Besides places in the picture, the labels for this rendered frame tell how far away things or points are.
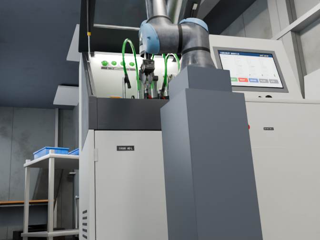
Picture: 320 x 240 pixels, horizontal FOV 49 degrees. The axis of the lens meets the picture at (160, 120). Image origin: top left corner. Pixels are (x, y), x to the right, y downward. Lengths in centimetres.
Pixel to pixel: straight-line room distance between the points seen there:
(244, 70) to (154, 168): 102
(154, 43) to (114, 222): 79
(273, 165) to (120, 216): 83
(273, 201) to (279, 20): 314
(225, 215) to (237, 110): 37
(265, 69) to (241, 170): 134
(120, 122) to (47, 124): 789
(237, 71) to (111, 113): 98
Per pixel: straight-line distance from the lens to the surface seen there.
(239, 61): 243
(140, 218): 167
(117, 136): 169
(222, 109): 126
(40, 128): 951
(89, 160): 165
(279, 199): 195
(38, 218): 750
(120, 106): 173
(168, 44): 140
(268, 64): 253
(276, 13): 481
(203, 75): 131
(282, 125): 205
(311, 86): 408
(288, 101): 212
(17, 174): 929
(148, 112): 175
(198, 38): 141
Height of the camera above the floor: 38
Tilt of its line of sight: 15 degrees up
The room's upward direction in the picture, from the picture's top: 4 degrees counter-clockwise
